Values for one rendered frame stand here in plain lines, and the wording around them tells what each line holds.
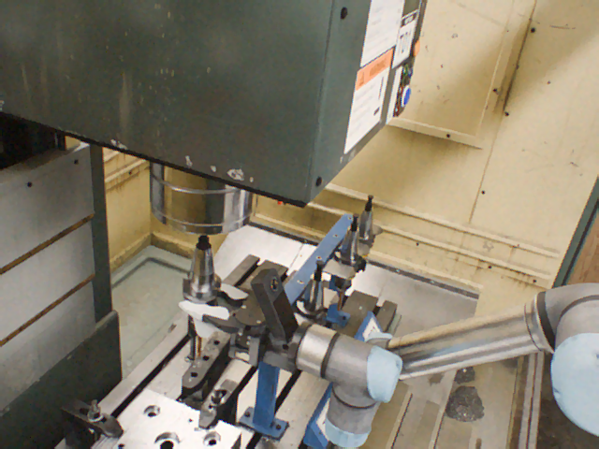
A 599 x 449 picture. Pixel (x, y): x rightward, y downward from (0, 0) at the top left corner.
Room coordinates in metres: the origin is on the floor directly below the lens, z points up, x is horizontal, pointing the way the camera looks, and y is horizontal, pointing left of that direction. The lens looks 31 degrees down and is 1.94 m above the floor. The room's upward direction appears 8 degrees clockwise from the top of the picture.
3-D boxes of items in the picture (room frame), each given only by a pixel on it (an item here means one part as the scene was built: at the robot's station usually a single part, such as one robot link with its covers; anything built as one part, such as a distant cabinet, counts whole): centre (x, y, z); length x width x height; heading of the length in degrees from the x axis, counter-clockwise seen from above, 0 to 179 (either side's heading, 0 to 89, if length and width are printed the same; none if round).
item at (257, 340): (0.73, 0.03, 1.31); 0.12 x 0.08 x 0.09; 71
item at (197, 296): (0.77, 0.15, 1.35); 0.06 x 0.06 x 0.03
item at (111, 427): (0.77, 0.35, 0.97); 0.13 x 0.03 x 0.15; 71
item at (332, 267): (1.09, -0.10, 1.21); 0.07 x 0.05 x 0.01; 71
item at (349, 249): (1.14, -0.12, 1.26); 0.04 x 0.04 x 0.07
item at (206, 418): (0.85, 0.12, 0.97); 0.13 x 0.03 x 0.15; 161
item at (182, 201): (0.77, 0.15, 1.56); 0.16 x 0.16 x 0.12
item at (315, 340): (0.70, -0.05, 1.31); 0.08 x 0.05 x 0.08; 161
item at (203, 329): (0.73, 0.13, 1.31); 0.09 x 0.03 x 0.06; 84
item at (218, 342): (1.04, 0.17, 0.93); 0.26 x 0.05 x 0.06; 166
